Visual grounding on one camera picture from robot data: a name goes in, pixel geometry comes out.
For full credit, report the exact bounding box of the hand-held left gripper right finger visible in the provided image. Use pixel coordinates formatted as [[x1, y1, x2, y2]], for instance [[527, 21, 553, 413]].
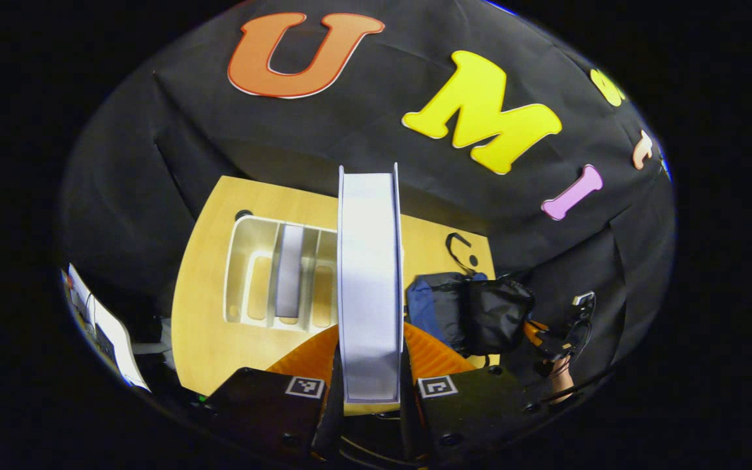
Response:
[[401, 322, 546, 464]]

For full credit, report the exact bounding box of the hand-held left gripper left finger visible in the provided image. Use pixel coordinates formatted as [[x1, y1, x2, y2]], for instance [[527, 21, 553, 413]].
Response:
[[205, 323, 345, 461]]

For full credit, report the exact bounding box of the blue schoolbag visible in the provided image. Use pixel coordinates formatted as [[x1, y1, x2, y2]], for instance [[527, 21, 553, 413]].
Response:
[[405, 232, 537, 358]]

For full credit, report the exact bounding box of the white bookshelf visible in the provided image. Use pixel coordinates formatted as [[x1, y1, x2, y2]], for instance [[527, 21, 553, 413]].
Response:
[[225, 214, 341, 330]]

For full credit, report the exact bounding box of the plain white cover book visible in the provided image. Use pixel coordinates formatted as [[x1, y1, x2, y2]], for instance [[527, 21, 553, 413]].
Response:
[[337, 163, 405, 404]]

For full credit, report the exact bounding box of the white side table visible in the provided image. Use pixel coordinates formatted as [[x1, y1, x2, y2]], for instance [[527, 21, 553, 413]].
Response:
[[65, 263, 151, 392]]

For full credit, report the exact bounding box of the black backdrop cloth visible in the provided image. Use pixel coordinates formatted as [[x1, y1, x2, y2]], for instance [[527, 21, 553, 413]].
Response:
[[56, 0, 677, 392]]

